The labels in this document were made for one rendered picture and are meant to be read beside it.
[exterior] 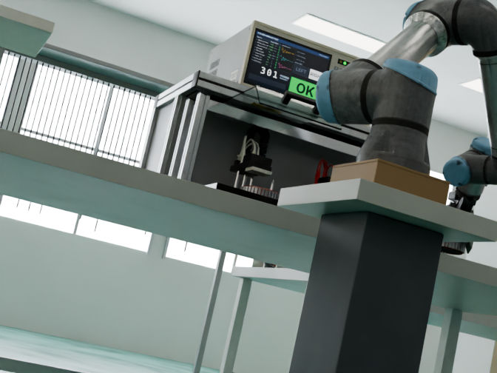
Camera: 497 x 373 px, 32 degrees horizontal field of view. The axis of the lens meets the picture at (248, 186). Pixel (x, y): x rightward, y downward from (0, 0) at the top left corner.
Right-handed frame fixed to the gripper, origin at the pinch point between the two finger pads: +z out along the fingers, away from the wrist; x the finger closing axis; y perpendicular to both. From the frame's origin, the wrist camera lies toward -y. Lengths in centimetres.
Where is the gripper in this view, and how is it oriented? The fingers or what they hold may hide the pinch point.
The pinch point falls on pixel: (445, 246)
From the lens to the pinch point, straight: 258.6
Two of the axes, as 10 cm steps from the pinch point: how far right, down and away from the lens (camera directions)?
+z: -2.1, 8.5, 4.8
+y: -1.2, 4.7, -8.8
